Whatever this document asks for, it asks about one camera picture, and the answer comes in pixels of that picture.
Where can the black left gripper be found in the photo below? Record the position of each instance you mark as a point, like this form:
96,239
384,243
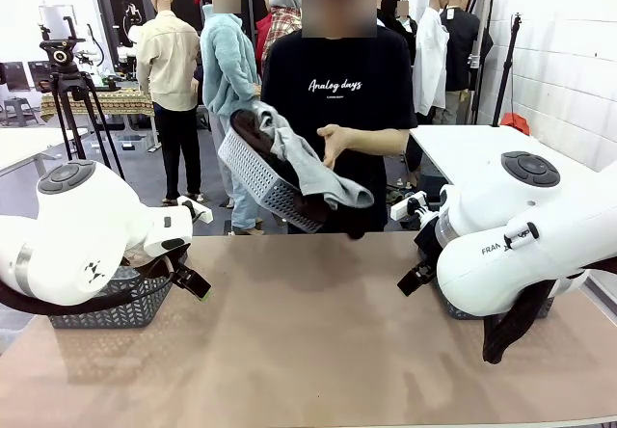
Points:
174,265

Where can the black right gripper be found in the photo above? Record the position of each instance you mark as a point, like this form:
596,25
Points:
428,249

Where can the black trousers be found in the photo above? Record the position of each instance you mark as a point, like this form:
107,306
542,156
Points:
354,228

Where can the white perforated basket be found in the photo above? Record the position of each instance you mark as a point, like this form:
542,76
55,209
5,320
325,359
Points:
255,172

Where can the grey t-shirt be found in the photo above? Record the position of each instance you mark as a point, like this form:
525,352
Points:
308,168

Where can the dark brown trousers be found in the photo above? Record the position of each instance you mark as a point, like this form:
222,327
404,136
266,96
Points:
250,131

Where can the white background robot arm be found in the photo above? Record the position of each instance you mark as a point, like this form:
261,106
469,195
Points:
123,52

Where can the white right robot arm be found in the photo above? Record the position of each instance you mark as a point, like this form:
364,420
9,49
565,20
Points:
520,235

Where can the person's left forearm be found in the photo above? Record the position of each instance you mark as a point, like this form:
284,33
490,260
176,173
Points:
381,141

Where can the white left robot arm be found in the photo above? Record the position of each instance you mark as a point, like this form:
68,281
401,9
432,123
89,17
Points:
72,235

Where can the person's left hand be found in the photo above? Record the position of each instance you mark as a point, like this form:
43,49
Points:
337,141

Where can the grey plastic woven basket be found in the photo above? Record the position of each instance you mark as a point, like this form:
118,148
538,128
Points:
455,310
120,307

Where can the large white table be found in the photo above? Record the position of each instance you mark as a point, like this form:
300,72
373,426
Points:
463,146

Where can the red cloth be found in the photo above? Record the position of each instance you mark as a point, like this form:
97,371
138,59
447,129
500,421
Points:
516,123

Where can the patterned tablecloth table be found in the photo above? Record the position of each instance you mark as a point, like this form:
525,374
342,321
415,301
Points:
111,102

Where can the person in black t-shirt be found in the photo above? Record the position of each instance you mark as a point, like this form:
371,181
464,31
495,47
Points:
337,76

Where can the mannequin in white shirt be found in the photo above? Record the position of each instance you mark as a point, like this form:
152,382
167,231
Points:
431,61

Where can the mannequin in blue fleece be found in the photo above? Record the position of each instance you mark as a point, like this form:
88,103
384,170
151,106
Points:
226,66

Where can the white side table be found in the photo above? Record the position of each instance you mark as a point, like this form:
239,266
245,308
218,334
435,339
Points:
24,146

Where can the mannequin in beige shirt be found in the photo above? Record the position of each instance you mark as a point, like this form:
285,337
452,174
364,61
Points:
166,61

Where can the black light stand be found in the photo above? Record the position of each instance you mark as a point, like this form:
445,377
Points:
506,71

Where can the mannequin in black coat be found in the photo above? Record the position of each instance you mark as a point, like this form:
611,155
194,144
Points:
460,52

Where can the grey stool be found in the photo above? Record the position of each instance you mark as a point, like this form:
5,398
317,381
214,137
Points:
19,110

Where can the grey upright pole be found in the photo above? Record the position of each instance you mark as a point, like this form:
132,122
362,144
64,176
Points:
484,42

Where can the mannequin in black jacket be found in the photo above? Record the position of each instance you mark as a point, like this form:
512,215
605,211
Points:
397,33

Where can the mannequin in plaid hoodie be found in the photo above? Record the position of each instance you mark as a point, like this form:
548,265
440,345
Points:
284,8

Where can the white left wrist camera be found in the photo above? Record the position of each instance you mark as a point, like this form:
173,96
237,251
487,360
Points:
197,211

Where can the black camera tripod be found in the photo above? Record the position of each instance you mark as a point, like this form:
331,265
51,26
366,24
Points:
65,81

